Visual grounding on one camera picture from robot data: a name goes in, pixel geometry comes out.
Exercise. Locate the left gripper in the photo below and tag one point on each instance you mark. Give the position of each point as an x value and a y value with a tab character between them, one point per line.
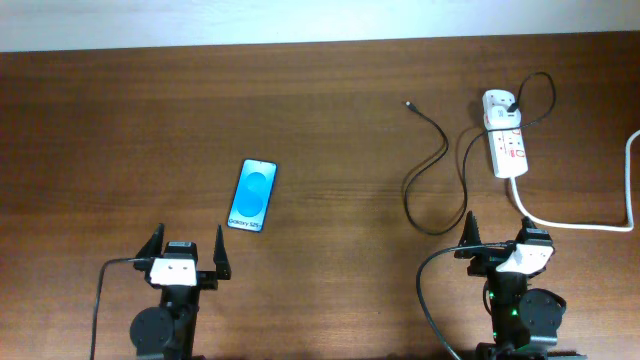
207	280

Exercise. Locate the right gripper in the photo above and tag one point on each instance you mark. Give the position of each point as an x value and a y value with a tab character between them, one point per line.
486	259

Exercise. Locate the blue Samsung Galaxy smartphone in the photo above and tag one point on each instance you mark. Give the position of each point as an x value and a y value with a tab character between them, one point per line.
252	195

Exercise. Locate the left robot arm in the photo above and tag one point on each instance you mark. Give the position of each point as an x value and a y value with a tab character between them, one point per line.
167	331

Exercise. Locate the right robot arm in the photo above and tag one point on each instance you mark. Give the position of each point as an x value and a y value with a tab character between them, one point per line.
524	320

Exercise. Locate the white USB charger plug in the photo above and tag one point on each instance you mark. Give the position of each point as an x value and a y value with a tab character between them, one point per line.
500	111

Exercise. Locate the white power strip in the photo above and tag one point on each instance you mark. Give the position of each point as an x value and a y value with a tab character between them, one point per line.
507	153

